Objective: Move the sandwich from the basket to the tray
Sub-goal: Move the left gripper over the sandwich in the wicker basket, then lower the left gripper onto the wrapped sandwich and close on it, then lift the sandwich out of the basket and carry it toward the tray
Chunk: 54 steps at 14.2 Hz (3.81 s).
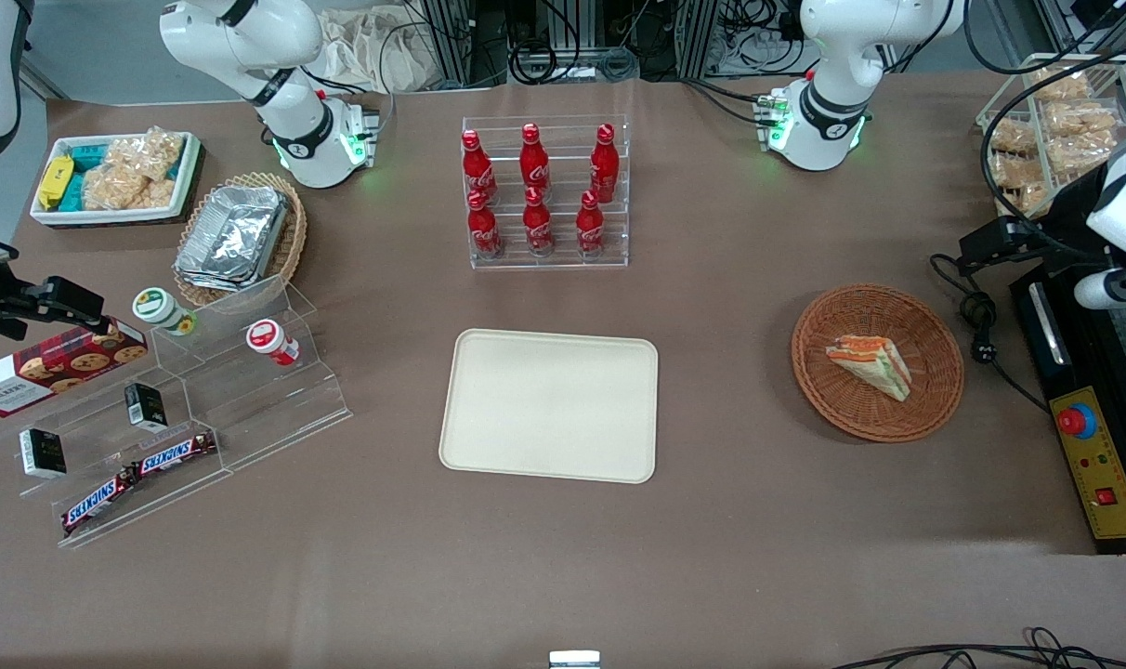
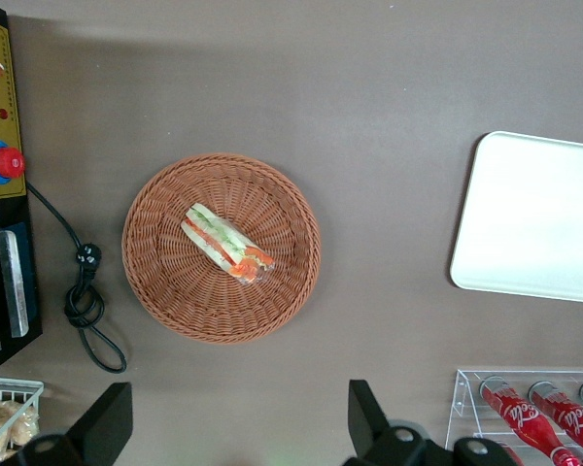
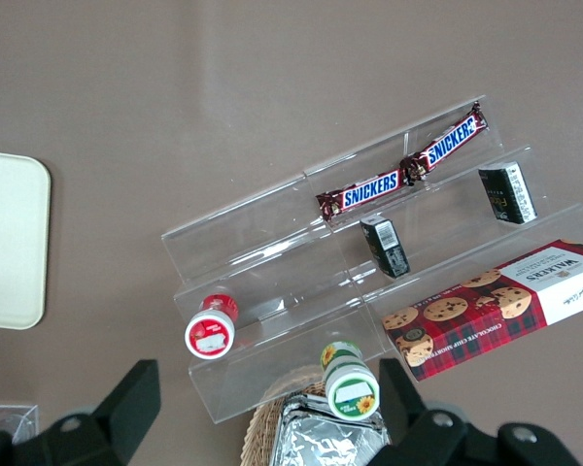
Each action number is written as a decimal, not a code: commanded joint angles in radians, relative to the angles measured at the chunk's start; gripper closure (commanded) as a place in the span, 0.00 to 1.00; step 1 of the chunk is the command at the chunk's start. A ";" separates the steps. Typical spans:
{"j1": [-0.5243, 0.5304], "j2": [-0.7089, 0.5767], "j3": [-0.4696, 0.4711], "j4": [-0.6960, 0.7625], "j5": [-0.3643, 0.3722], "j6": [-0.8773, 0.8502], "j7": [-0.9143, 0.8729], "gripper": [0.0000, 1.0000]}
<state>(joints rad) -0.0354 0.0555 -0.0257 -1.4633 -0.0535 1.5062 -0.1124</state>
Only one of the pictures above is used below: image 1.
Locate cream plastic tray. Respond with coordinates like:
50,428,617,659
438,327,661,485

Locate Walkers tartan cookie box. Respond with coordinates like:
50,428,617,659
0,318,150,420

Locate clear bag of crackers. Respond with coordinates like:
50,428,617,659
82,127,185,212

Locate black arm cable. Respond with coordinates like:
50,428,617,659
962,0,1126,229

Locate black floor cables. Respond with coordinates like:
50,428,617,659
831,626,1126,669

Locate aluminium frame post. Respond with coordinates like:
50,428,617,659
422,0,477,90

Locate black power cable with plug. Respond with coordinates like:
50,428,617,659
929,251,1053,415

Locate bagged fried snack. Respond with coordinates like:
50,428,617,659
1028,69,1095,105
1044,137,1119,177
1040,99,1119,142
989,119,1040,156
989,152,1052,215

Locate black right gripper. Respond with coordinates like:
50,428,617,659
0,276,112,343

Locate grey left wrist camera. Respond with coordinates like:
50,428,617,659
1073,267,1126,311

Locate red Coca-Cola bottle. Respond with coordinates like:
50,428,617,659
522,186,556,257
575,190,608,257
466,190,504,260
519,122,552,194
589,123,621,203
460,129,500,203

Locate clear acrylic stepped display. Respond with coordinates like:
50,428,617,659
0,273,353,550

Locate tangled black background cables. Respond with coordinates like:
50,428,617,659
475,0,805,86

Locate teal snack packet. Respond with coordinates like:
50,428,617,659
61,139,113,213

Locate brown round wicker basket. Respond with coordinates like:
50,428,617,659
791,283,966,444

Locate Snickers chocolate bar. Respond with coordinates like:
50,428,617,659
60,468,138,537
132,430,219,478

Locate black box with yellow panel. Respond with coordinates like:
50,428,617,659
1008,258,1126,557

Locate small black box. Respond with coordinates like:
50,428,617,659
124,381,168,432
19,427,68,479

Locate green lidded yogurt cup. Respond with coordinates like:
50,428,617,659
132,287,198,338

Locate beige cloth bag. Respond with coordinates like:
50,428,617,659
314,7,445,95

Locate white rectangular snack bin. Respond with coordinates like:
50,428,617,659
29,130,203,229

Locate red lidded yogurt cup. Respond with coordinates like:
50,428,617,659
245,318,301,367

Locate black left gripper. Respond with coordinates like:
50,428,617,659
957,167,1121,280

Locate clear acrylic bottle rack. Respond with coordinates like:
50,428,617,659
460,113,632,271

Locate light wicker basket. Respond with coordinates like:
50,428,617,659
173,171,309,309

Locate yellow snack packet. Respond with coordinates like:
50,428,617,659
37,155,75,211

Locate clear acrylic snack shelf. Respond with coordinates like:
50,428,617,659
975,53,1126,221

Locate wrapped triangular sandwich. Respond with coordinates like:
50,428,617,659
824,334,913,403

